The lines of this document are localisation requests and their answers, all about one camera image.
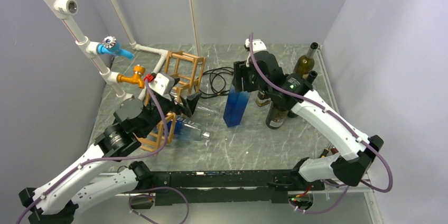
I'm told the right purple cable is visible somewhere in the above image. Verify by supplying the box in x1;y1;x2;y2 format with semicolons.
247;32;394;214

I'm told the dark wine bottle front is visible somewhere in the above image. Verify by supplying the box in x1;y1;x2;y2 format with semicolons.
265;101;289;129

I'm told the wooden wine rack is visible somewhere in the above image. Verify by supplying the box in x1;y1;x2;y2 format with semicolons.
137;51;206;152

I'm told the green wine bottle rear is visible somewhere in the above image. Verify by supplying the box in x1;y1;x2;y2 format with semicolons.
293;42;319;79

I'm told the dark wine bottle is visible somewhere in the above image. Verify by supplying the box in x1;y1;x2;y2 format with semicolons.
265;101;289;129
287;70;318;118

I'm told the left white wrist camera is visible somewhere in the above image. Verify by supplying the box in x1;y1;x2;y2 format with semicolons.
144;72;175;96

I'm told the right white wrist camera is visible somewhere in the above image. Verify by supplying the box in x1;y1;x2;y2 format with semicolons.
244;39;267;53

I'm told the blue plastic faucet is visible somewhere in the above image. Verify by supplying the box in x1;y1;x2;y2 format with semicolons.
97;36;134;60

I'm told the purple cable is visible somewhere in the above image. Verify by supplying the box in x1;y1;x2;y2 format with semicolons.
16;79;170;224
247;32;394;214

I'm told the tall blue square bottle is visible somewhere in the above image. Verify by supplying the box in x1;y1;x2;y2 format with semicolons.
223;85;250;127

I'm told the orange plastic faucet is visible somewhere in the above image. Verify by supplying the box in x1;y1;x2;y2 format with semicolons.
116;64;146;89

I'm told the brown faucet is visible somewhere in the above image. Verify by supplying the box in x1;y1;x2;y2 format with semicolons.
330;147;339;154

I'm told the yellow black screwdriver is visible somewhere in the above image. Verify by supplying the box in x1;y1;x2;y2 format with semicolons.
320;148;330;158

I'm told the clear liquor bottle black cap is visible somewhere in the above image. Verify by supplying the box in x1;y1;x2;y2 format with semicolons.
255;91;271;107

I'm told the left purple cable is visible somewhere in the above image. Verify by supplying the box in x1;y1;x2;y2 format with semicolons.
16;79;170;224

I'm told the dark wine bottle right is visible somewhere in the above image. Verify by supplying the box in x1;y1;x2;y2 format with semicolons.
287;70;318;118

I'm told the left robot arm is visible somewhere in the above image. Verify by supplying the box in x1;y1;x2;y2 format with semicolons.
19;92;201;223

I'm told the black coiled cable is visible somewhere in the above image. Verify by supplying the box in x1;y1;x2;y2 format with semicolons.
198;67;239;98

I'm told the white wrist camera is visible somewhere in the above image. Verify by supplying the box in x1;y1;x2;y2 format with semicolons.
144;72;175;96
244;39;267;53

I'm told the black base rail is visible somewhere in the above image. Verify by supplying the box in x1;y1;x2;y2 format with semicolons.
132;169;325;206

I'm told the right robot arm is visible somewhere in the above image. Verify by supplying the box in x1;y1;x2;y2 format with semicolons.
232;51;384;190

